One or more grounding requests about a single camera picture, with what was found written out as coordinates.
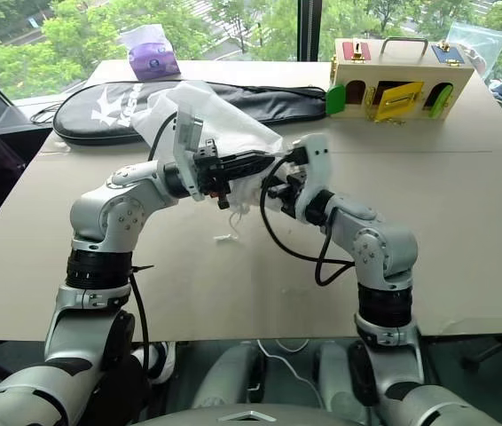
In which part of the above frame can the black racket cover bag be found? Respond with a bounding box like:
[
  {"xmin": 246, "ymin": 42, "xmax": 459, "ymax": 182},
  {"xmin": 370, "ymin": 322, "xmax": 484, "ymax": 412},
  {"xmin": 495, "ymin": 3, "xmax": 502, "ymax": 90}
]
[{"xmin": 52, "ymin": 79, "xmax": 328, "ymax": 146}]

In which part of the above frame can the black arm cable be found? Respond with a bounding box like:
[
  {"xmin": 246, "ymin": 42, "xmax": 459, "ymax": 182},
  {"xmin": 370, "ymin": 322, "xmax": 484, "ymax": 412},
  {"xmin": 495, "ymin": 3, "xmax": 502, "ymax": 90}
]
[
  {"xmin": 259, "ymin": 157, "xmax": 357, "ymax": 288},
  {"xmin": 128, "ymin": 112, "xmax": 179, "ymax": 379}
]

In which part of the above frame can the purple tissue pack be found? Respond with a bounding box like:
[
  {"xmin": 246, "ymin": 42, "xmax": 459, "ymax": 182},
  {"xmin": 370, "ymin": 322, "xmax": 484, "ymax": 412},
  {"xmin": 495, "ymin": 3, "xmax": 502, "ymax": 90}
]
[{"xmin": 119, "ymin": 24, "xmax": 182, "ymax": 82}]

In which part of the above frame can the white translucent drawstring bag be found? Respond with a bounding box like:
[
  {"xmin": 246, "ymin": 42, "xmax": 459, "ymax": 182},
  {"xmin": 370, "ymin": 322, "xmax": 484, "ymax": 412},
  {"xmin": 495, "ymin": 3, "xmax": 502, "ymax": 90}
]
[{"xmin": 132, "ymin": 81, "xmax": 286, "ymax": 224}]

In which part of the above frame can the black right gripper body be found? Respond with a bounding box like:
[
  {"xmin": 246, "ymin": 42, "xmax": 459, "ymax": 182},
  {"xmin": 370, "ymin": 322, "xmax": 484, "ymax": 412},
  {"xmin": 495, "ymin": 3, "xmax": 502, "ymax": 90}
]
[{"xmin": 277, "ymin": 174, "xmax": 310, "ymax": 215}]

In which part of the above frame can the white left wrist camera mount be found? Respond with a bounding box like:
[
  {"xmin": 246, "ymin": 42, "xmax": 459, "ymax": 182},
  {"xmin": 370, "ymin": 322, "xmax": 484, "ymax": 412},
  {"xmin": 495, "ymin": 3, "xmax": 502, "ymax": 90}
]
[{"xmin": 172, "ymin": 109, "xmax": 207, "ymax": 203}]

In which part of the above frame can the grey robot torso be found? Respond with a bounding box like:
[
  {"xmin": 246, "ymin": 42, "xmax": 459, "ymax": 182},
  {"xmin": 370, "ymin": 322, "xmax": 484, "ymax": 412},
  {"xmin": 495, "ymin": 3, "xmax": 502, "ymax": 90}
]
[{"xmin": 137, "ymin": 400, "xmax": 370, "ymax": 426}]

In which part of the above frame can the wooden latch lock box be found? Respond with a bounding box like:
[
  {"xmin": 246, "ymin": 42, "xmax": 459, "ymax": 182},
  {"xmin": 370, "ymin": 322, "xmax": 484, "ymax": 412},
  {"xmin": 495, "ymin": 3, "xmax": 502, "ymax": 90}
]
[{"xmin": 326, "ymin": 36, "xmax": 475, "ymax": 124}]

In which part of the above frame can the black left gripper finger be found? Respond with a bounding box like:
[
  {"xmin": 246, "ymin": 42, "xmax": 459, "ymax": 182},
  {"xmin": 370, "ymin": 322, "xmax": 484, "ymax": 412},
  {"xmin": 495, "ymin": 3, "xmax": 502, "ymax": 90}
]
[
  {"xmin": 232, "ymin": 149, "xmax": 288, "ymax": 170},
  {"xmin": 232, "ymin": 164, "xmax": 275, "ymax": 184}
]

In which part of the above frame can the thin white floor cable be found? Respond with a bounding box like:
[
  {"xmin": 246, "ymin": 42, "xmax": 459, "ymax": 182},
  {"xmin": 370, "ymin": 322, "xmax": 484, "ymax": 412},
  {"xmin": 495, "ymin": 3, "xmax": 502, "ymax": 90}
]
[{"xmin": 255, "ymin": 338, "xmax": 318, "ymax": 391}]

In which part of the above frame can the black chair base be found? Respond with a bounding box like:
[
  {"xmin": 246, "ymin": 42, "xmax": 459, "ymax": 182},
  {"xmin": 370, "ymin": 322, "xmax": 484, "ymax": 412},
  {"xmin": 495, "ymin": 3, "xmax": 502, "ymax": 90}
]
[{"xmin": 458, "ymin": 335, "xmax": 502, "ymax": 375}]

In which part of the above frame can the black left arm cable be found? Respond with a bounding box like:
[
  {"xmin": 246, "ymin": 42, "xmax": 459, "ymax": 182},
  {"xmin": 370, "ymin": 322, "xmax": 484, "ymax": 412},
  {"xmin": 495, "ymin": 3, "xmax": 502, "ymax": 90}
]
[{"xmin": 128, "ymin": 112, "xmax": 179, "ymax": 379}]

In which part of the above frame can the grey robot right leg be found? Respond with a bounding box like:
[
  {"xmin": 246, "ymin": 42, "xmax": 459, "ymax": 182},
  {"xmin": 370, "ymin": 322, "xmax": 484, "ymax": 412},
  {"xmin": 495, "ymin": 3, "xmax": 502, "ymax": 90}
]
[{"xmin": 316, "ymin": 340, "xmax": 370, "ymax": 416}]

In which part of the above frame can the white sneaker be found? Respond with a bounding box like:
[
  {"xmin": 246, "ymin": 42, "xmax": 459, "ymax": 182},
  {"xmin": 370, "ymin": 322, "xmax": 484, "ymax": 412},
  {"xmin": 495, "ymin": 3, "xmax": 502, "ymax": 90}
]
[{"xmin": 131, "ymin": 340, "xmax": 177, "ymax": 385}]

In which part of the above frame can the dark window frame post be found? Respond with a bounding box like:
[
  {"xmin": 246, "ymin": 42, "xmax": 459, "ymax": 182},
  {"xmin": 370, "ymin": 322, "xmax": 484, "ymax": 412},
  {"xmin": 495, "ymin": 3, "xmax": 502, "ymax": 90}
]
[{"xmin": 296, "ymin": 0, "xmax": 322, "ymax": 63}]

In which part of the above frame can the grey robot left leg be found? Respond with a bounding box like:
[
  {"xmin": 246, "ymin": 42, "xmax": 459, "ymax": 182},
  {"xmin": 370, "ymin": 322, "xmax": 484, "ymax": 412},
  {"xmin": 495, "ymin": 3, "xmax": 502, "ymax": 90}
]
[{"xmin": 191, "ymin": 341, "xmax": 266, "ymax": 410}]

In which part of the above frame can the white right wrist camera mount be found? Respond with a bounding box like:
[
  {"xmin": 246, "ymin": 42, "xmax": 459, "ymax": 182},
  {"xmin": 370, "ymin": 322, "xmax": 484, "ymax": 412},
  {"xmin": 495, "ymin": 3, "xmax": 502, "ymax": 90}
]
[{"xmin": 294, "ymin": 132, "xmax": 335, "ymax": 219}]

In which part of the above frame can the clear zip plastic bag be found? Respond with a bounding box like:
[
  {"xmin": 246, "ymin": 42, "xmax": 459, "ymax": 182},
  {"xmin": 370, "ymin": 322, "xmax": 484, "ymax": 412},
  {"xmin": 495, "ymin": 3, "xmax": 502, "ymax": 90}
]
[{"xmin": 444, "ymin": 20, "xmax": 502, "ymax": 82}]

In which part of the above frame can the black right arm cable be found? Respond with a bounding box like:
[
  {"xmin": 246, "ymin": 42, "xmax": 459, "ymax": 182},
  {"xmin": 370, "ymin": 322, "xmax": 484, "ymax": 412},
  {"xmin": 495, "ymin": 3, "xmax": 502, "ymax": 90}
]
[{"xmin": 259, "ymin": 157, "xmax": 357, "ymax": 288}]

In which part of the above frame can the grey robot leg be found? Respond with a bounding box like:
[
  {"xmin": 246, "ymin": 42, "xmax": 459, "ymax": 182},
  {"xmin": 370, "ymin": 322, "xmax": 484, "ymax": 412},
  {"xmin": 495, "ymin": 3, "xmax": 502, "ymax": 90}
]
[
  {"xmin": 191, "ymin": 341, "xmax": 266, "ymax": 410},
  {"xmin": 316, "ymin": 340, "xmax": 370, "ymax": 416}
]

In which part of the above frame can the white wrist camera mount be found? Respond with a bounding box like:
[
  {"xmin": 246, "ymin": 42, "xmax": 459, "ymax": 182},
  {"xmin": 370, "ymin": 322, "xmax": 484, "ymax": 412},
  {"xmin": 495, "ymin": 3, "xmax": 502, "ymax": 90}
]
[
  {"xmin": 172, "ymin": 109, "xmax": 207, "ymax": 203},
  {"xmin": 294, "ymin": 132, "xmax": 335, "ymax": 219}
]

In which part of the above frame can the thin black strap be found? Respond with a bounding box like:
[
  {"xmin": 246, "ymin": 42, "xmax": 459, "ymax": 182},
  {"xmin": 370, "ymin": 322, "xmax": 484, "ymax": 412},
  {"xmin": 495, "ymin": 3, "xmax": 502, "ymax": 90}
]
[{"xmin": 30, "ymin": 81, "xmax": 84, "ymax": 126}]

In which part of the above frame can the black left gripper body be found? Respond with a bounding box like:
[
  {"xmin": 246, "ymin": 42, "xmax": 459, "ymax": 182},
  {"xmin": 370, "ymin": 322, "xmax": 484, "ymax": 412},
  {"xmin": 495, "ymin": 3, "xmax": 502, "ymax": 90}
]
[{"xmin": 192, "ymin": 138, "xmax": 236, "ymax": 210}]

